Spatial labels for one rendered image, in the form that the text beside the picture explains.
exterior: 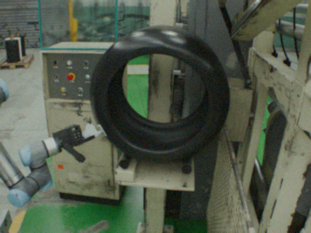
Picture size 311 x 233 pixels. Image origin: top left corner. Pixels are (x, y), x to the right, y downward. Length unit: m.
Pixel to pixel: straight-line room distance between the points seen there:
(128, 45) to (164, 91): 0.48
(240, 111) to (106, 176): 1.21
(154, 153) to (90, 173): 1.13
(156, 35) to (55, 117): 1.26
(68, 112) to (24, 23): 8.77
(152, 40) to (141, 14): 9.12
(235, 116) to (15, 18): 9.83
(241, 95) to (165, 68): 0.41
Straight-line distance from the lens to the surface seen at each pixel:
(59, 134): 1.20
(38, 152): 1.17
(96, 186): 2.37
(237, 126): 1.54
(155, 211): 1.94
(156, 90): 1.53
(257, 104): 1.53
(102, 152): 2.17
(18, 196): 1.11
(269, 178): 2.07
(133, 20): 10.21
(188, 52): 1.10
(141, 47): 1.11
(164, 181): 1.38
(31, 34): 10.70
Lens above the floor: 1.60
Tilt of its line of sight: 23 degrees down
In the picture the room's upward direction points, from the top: 2 degrees clockwise
